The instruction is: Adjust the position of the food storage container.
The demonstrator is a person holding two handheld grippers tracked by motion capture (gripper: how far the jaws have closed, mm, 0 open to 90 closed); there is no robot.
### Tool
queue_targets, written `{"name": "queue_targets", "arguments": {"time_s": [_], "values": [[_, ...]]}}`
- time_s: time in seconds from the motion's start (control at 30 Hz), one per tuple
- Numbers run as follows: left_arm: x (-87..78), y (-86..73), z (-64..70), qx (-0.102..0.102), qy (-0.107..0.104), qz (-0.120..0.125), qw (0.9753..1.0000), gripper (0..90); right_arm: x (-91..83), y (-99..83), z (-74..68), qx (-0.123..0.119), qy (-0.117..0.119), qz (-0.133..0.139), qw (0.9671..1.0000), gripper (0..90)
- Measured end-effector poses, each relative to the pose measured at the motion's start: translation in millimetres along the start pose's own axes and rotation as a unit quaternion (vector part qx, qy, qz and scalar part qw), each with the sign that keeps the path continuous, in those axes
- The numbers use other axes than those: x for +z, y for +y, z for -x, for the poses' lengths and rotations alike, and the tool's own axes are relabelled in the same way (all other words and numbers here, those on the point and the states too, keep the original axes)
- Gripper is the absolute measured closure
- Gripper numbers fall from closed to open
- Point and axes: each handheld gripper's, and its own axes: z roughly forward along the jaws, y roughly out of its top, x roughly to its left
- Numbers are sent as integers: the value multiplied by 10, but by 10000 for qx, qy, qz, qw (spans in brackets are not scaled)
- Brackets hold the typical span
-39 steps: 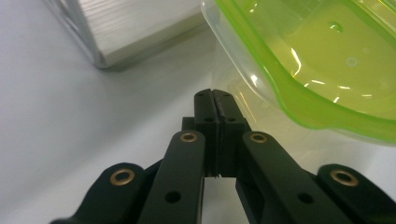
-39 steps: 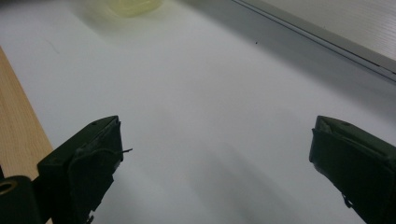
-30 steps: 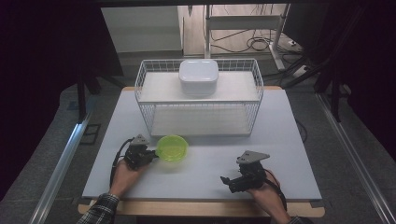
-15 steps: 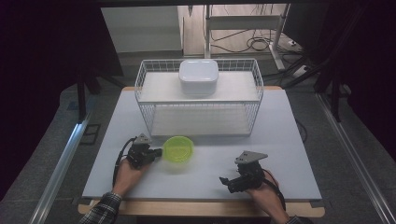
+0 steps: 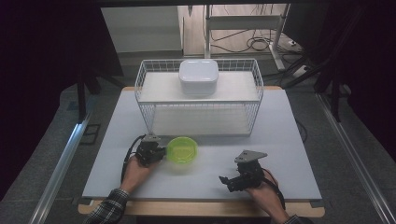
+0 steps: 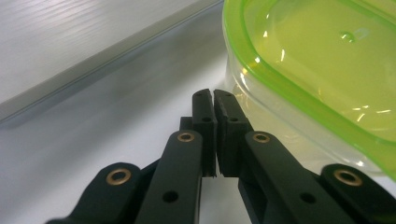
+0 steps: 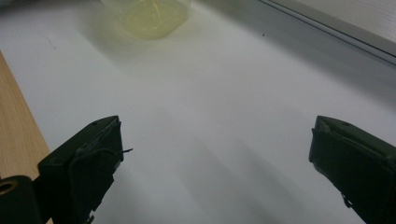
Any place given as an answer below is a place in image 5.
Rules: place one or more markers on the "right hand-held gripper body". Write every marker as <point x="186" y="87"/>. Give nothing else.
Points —
<point x="249" y="174"/>

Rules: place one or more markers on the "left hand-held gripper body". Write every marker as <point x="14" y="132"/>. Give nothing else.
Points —
<point x="149" y="151"/>

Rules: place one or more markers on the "green plastic bowl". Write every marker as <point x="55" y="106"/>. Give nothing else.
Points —
<point x="182" y="150"/>

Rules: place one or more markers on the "white plastic container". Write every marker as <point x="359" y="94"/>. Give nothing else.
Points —
<point x="198" y="76"/>

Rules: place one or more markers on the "person's left hand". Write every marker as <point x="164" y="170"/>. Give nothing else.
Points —
<point x="137" y="174"/>

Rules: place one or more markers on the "person's right hand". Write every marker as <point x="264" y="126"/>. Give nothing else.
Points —
<point x="267" y="196"/>

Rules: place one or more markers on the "light grey table mat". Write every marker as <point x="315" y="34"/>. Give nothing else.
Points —
<point x="202" y="180"/>

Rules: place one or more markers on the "black stand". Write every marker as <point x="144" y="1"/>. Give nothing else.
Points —
<point x="82" y="96"/>
<point x="335" y="96"/>

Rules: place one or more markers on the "white power strip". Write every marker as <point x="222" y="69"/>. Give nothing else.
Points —
<point x="300" y="71"/>

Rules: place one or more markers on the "white cabinet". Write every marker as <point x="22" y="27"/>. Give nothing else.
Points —
<point x="140" y="28"/>

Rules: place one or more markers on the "dark curtain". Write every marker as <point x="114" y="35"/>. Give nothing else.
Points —
<point x="37" y="77"/>
<point x="367" y="62"/>

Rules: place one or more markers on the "black floor frame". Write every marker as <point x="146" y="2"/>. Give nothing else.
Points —
<point x="90" y="133"/>

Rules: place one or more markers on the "metal floor rail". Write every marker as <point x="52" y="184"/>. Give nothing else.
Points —
<point x="355" y="155"/>
<point x="59" y="168"/>

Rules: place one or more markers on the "white desk frame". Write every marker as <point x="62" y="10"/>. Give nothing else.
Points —
<point x="243" y="22"/>

